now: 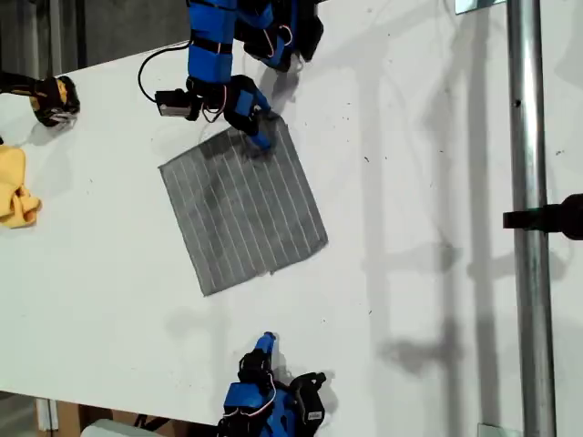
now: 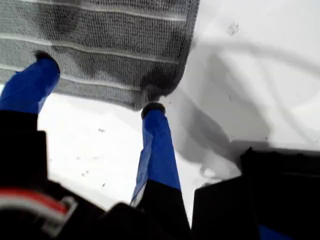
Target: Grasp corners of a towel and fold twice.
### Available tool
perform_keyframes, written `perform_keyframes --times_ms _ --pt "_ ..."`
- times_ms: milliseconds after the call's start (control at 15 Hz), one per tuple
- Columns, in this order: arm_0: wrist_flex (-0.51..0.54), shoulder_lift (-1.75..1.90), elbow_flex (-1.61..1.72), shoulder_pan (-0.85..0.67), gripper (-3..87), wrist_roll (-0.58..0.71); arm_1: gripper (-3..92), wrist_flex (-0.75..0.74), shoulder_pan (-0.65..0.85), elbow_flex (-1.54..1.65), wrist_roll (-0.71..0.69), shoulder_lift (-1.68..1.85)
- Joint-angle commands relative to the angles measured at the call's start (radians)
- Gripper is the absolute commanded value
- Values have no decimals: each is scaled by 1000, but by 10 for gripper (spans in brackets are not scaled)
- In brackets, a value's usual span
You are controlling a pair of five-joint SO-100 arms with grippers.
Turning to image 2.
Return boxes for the grey striped towel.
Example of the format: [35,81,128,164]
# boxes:
[0,0,201,111]

